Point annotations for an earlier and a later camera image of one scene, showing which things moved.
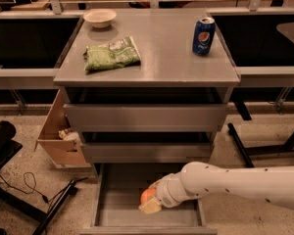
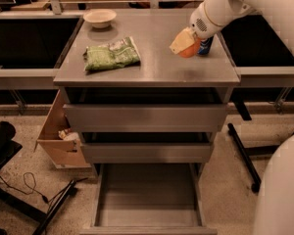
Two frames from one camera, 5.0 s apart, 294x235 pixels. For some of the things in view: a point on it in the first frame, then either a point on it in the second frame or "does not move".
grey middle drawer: x=146 y=153 does not move
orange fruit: x=147 y=194 → x=192 y=51
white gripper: x=164 y=190 → x=202 y=23
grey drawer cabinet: x=148 y=88 does not move
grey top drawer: x=146 y=117 does not move
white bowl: x=100 y=18 does not move
